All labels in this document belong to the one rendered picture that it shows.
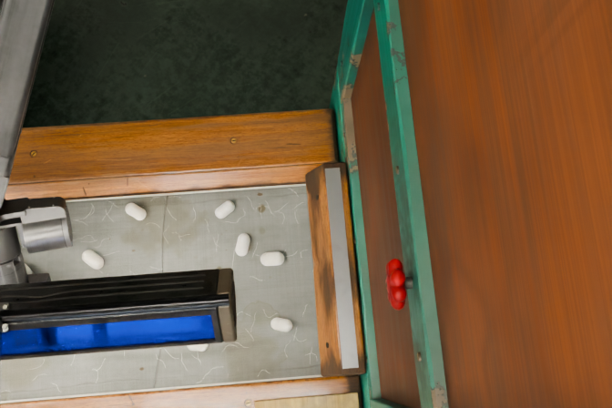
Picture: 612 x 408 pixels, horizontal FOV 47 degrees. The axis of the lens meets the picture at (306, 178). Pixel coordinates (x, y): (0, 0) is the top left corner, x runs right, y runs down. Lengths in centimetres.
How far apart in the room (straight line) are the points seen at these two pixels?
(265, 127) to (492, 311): 75
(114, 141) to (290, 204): 30
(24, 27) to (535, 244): 71
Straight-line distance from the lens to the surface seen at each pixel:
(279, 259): 109
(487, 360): 46
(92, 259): 112
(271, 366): 110
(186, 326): 76
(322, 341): 102
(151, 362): 111
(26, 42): 94
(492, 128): 41
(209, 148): 113
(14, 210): 101
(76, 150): 117
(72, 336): 79
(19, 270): 105
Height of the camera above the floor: 184
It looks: 75 degrees down
